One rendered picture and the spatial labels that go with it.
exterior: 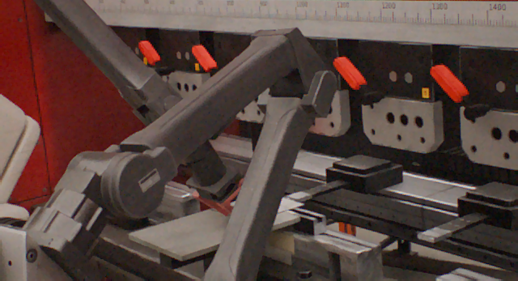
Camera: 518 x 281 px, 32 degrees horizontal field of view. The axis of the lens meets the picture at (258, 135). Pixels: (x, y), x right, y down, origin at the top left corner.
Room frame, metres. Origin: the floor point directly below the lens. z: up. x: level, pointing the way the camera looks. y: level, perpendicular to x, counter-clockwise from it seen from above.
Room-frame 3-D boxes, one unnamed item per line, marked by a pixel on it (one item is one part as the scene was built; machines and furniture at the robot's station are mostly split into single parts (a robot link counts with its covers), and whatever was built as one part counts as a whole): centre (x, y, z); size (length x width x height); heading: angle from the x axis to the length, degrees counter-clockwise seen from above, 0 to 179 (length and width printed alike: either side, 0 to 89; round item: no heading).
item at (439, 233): (1.51, -0.37, 1.01); 0.26 x 0.12 x 0.05; 127
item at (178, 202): (2.13, 0.31, 0.92); 0.50 x 0.06 x 0.10; 37
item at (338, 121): (1.55, -0.13, 1.26); 0.15 x 0.09 x 0.17; 37
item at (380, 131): (1.39, -0.25, 1.26); 0.15 x 0.09 x 0.17; 37
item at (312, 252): (1.65, -0.06, 0.92); 0.39 x 0.06 x 0.10; 37
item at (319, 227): (1.67, -0.04, 0.99); 0.20 x 0.03 x 0.03; 37
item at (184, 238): (1.60, 0.10, 1.00); 0.26 x 0.18 x 0.01; 127
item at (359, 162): (1.79, -0.15, 1.01); 0.26 x 0.12 x 0.05; 127
